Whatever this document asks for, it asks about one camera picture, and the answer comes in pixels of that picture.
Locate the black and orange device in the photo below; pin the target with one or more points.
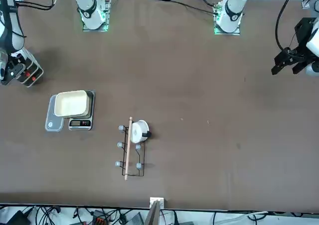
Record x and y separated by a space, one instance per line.
99 218

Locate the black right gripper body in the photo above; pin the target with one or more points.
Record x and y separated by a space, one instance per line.
12 72

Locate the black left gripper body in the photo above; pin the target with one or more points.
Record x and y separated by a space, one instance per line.
302 35

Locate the cream rectangular plastic tub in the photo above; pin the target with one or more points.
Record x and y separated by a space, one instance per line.
71 105

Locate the digital kitchen scale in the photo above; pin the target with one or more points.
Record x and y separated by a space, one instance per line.
79 123

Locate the white smiley face mug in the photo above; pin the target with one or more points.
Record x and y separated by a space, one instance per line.
138 131

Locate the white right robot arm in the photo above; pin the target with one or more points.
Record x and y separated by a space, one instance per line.
89 11

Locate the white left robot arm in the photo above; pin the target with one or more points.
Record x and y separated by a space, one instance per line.
230 11

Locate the aluminium camera post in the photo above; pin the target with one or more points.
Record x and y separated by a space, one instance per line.
155 210

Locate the clear plastic container lid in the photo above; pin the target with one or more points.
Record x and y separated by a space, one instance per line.
53 124

